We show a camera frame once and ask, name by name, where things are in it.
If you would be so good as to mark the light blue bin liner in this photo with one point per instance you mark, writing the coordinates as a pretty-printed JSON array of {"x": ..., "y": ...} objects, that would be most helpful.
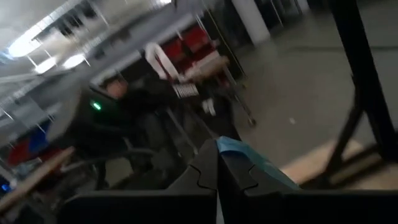
[{"x": 258, "y": 160}]

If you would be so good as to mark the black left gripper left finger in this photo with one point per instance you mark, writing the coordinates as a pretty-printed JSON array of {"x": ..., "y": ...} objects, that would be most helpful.
[{"x": 161, "y": 202}]

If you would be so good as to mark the red storage bin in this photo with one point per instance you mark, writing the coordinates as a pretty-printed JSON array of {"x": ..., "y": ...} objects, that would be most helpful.
[{"x": 189, "y": 43}]

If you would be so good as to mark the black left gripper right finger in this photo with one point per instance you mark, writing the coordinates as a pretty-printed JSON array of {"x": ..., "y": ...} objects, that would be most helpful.
[{"x": 280, "y": 205}]

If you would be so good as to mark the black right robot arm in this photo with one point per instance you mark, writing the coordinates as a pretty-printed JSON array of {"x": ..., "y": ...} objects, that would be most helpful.
[{"x": 102, "y": 121}]

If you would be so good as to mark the black metal table frame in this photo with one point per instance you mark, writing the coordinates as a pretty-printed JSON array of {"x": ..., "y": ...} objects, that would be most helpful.
[{"x": 367, "y": 93}]

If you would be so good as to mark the person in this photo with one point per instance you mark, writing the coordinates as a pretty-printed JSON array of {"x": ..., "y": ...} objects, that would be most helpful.
[{"x": 146, "y": 93}]

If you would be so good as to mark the white round column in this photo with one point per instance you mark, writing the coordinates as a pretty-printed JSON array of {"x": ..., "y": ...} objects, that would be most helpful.
[{"x": 252, "y": 18}]

